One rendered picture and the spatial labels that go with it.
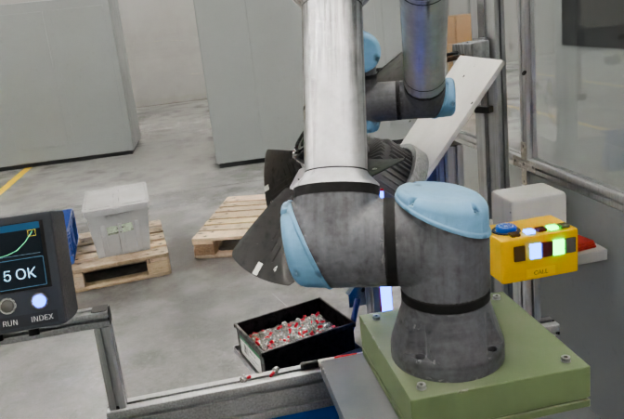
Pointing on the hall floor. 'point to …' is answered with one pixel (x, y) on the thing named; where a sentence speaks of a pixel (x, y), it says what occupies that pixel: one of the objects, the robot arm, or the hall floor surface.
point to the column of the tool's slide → (485, 138)
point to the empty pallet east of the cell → (227, 225)
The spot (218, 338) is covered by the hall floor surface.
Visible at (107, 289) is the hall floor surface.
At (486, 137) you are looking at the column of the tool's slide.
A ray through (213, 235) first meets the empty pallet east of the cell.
